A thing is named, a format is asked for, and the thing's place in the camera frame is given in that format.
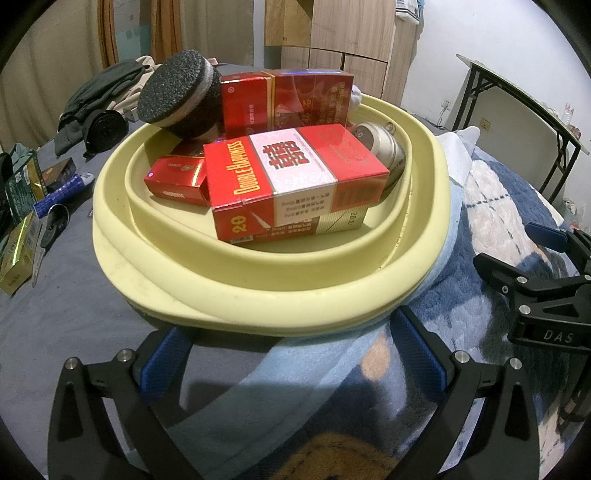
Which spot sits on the black and gold box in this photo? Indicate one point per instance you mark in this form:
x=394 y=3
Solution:
x=59 y=173

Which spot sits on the blue checkered plush blanket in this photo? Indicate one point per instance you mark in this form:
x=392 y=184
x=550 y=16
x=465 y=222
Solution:
x=485 y=194

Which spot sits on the blue and white tube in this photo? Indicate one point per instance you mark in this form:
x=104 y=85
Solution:
x=60 y=194

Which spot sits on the small red cigarette box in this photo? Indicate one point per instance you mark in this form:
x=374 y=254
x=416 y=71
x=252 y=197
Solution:
x=175 y=177

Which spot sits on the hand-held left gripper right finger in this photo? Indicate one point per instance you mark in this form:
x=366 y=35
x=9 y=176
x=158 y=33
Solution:
x=420 y=355

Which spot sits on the yellow green box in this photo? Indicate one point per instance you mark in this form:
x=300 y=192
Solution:
x=18 y=254

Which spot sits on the red white-label cigarette carton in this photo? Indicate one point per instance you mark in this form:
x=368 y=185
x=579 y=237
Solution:
x=231 y=175

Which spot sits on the black folding table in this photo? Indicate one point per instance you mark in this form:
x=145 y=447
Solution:
x=521 y=98

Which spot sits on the dark green garment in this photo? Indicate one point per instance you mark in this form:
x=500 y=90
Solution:
x=92 y=92

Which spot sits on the light wooden wardrobe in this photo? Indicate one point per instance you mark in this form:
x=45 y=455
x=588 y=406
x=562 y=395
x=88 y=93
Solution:
x=351 y=27

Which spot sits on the pale yellow plastic basin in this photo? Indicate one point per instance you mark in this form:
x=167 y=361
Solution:
x=277 y=295

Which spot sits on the silver round metal tin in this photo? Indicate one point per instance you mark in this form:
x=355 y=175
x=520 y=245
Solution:
x=378 y=143

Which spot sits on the beige curtain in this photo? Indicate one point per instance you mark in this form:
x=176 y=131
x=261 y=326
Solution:
x=55 y=60

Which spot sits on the dark green box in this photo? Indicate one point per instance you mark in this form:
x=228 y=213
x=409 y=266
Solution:
x=21 y=184

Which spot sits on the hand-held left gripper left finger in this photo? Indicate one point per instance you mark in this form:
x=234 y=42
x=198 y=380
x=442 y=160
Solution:
x=161 y=369

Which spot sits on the glossy red cigarette carton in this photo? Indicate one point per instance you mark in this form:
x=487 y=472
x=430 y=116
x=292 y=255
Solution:
x=295 y=99

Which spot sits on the beige garment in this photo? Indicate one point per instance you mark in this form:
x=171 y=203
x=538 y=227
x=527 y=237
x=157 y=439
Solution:
x=134 y=87

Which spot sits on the black round cap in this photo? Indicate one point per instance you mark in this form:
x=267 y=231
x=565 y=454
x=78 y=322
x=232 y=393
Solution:
x=105 y=131

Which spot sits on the black round shoe sponge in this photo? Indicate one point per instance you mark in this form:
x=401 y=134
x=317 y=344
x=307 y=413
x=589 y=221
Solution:
x=171 y=87

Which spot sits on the red and gold cigarette box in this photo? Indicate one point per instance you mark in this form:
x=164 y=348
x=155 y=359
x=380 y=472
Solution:
x=233 y=227

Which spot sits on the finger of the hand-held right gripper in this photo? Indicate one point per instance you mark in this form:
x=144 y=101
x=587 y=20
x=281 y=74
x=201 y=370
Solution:
x=547 y=235
x=512 y=274

